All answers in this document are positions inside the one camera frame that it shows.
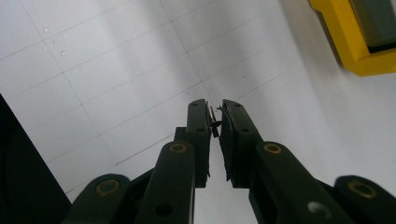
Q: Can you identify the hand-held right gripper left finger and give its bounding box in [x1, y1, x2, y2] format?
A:
[173, 98, 213, 189]

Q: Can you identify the yellow black drawer organizer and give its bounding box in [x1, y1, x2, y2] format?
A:
[307, 0, 396, 77]

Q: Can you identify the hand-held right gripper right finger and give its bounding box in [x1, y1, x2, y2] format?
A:
[219, 99, 265, 189]

